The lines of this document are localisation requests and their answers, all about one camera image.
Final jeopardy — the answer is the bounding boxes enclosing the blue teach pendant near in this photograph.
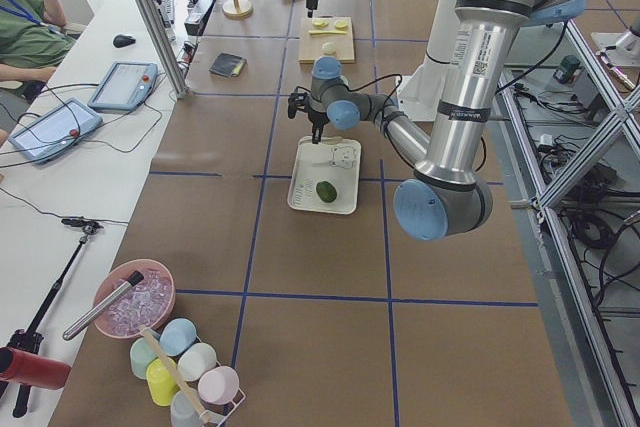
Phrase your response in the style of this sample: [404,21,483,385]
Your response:
[8,98,103,164]

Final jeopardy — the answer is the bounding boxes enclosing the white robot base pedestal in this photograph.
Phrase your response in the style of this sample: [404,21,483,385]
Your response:
[397,0,460,122]

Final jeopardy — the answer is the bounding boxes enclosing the pink plastic cup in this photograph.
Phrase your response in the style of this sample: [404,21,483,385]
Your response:
[198,366,240,405]

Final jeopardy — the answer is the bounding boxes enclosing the blue plastic cup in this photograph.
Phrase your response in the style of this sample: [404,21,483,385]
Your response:
[159,318,197,357]

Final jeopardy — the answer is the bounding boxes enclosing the pink bowl with ice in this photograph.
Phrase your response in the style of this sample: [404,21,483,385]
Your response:
[93,259,176,340]

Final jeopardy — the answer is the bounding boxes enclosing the green avocado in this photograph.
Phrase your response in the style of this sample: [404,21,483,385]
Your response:
[315,181,337,203]

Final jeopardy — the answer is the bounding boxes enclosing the wooden cup tree stand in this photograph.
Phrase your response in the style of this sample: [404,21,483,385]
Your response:
[222,0,253,20]

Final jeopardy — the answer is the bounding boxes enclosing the white plastic cup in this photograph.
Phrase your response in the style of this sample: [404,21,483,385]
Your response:
[178,342,217,382]

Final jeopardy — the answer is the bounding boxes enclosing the wooden stick on cups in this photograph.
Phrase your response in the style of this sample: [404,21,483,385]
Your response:
[139,326,213,425]

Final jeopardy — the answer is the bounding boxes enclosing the yellow plastic cup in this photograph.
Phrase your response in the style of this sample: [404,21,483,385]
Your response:
[146,358,179,407]

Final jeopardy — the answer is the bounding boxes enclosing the steel tube in bowl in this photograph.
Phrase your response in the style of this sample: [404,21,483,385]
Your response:
[62,270,144,341]

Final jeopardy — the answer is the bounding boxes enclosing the black selfie stick tripod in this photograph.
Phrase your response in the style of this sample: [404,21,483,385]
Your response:
[1,217,102,418]

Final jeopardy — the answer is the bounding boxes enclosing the blue teach pendant far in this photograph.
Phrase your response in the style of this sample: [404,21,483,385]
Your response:
[87,61,159,112]

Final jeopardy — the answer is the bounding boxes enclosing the grey plastic cup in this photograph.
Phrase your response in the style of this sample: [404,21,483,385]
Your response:
[170,391,203,427]

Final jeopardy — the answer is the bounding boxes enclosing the yellow plastic knife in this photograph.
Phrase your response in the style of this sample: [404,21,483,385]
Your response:
[307,29,348,36]

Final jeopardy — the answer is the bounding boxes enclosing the white bear tray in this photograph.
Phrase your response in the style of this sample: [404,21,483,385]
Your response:
[287,136,361,215]

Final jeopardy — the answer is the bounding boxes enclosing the aluminium frame post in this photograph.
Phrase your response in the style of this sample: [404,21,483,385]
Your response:
[135,0,189,99]

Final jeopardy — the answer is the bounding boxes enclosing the blue teach pendant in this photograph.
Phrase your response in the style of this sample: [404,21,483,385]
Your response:
[8,98,103,164]
[87,61,159,112]

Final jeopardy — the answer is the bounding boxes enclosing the person in green shirt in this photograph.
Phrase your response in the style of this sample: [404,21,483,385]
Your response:
[0,0,77,103]

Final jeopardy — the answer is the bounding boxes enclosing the mint plastic cup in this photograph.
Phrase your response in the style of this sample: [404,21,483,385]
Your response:
[129,337,157,380]

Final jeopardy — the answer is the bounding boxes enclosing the grey folded cloth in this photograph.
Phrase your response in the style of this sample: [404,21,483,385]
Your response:
[209,52,246,78]

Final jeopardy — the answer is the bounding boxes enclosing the black computer mouse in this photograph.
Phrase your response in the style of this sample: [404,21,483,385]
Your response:
[112,34,136,48]

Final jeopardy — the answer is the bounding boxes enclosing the red bottle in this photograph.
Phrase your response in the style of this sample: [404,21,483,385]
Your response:
[1,347,71,390]

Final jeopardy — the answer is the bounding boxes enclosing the bamboo cutting board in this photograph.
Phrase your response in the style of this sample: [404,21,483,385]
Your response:
[298,17,355,64]

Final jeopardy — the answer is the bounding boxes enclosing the white steamed bun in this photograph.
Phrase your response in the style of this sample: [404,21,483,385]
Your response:
[321,42,337,56]

